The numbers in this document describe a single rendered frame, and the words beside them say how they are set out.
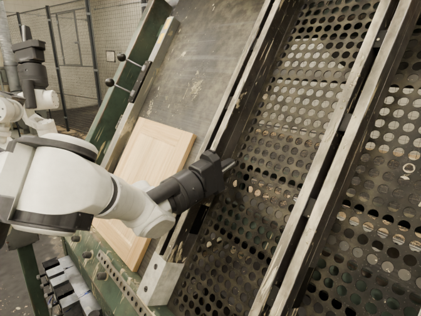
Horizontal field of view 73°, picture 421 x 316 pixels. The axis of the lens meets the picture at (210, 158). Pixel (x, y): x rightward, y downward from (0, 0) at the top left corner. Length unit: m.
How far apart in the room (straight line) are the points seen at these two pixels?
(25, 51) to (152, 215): 0.84
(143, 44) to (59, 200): 1.25
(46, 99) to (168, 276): 0.73
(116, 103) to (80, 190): 1.13
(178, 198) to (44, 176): 0.30
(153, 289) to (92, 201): 0.47
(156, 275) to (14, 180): 0.49
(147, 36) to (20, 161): 1.22
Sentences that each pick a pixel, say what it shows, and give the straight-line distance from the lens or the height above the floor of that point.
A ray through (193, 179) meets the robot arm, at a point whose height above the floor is 1.28.
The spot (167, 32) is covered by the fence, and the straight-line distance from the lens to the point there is 1.37.
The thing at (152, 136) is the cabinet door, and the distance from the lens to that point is 1.12.
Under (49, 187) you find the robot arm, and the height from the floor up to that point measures 1.39.
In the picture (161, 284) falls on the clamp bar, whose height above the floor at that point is 0.97.
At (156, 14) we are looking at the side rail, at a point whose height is 1.74.
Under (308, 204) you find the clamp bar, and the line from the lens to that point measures 0.60.
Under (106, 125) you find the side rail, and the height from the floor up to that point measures 1.22.
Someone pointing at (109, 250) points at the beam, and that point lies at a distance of 1.11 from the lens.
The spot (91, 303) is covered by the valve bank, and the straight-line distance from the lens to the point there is 1.18.
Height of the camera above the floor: 1.54
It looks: 20 degrees down
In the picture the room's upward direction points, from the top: straight up
